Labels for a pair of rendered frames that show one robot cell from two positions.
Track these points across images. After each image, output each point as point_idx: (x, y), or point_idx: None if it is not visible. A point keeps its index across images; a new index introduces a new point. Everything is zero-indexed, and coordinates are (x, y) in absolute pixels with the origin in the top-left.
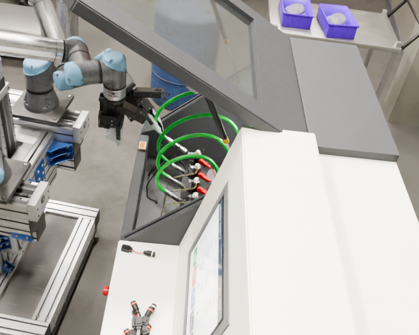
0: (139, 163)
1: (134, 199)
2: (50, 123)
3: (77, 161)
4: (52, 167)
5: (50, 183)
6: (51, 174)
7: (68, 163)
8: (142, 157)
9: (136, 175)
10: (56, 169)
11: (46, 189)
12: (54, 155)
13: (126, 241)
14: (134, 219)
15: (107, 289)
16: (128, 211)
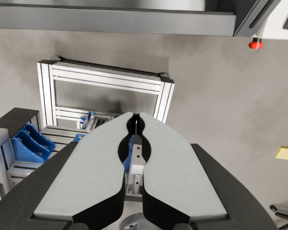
0: (23, 16)
1: (137, 17)
2: (3, 192)
3: (24, 112)
4: (49, 138)
5: (64, 129)
6: (56, 134)
7: (34, 123)
8: None
9: (62, 20)
10: (43, 128)
11: (143, 163)
12: (41, 149)
13: (270, 21)
14: (190, 13)
15: (259, 43)
16: (169, 28)
